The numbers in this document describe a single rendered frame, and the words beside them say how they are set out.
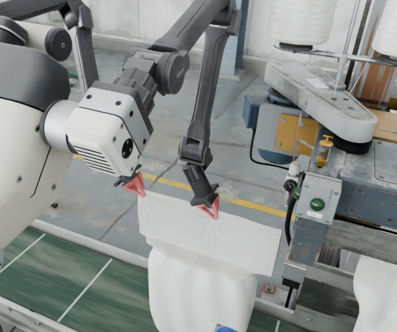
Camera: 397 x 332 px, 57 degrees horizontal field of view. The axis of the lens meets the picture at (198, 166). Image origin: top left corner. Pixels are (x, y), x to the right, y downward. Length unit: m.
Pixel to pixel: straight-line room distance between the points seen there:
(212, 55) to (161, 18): 5.68
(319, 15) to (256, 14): 5.11
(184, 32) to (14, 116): 0.38
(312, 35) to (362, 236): 0.54
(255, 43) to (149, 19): 1.92
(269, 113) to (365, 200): 0.48
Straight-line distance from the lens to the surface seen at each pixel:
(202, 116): 1.03
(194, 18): 0.86
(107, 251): 1.94
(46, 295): 1.83
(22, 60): 0.71
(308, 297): 1.60
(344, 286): 1.53
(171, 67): 0.70
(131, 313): 1.69
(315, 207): 0.78
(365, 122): 0.89
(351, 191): 0.84
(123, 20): 7.10
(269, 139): 1.23
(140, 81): 0.67
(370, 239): 1.10
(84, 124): 0.59
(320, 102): 0.97
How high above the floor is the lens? 1.73
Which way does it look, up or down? 31 degrees down
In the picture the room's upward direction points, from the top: 3 degrees clockwise
